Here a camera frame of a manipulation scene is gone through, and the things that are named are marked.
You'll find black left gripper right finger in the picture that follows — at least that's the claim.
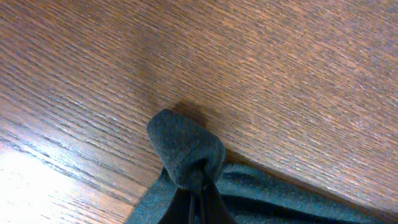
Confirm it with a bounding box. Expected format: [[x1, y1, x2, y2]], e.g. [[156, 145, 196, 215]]
[[199, 183, 237, 224]]

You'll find dark green t-shirt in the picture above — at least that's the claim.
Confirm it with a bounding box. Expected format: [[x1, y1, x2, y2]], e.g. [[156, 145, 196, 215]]
[[127, 109, 397, 224]]

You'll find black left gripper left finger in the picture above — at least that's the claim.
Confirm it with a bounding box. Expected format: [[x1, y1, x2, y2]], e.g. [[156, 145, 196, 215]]
[[158, 188, 197, 224]]

